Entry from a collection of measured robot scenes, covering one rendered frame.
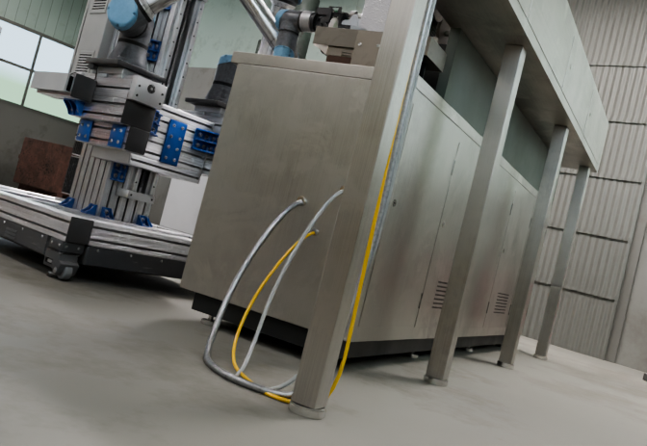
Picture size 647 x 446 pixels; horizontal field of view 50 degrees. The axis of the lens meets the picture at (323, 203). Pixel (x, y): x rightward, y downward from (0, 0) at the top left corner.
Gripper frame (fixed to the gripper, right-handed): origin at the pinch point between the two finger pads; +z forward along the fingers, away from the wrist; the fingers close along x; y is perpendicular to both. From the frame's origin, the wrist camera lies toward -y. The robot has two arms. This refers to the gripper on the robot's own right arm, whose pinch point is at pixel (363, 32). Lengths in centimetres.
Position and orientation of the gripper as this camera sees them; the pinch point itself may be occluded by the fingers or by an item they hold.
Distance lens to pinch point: 249.5
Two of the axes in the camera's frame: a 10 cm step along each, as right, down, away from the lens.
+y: 2.4, -9.7, 0.5
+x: 4.4, 1.5, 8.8
